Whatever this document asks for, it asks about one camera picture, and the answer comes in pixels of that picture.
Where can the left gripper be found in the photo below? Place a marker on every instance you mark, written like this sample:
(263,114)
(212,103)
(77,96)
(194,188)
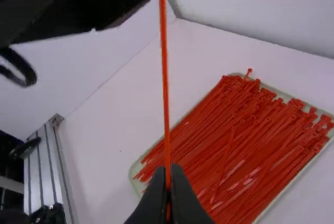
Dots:
(52,2)

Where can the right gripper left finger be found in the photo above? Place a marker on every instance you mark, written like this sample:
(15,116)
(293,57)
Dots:
(156,198)

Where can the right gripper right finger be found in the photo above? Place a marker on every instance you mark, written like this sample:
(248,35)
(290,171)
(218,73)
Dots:
(184,198)

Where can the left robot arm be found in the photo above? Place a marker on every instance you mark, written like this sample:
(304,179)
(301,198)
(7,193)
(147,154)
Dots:
(49,214)

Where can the pale tray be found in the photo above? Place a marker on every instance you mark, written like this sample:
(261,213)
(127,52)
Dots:
(287,184)

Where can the silver rails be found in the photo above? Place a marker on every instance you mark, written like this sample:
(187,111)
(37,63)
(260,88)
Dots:
(49,169)

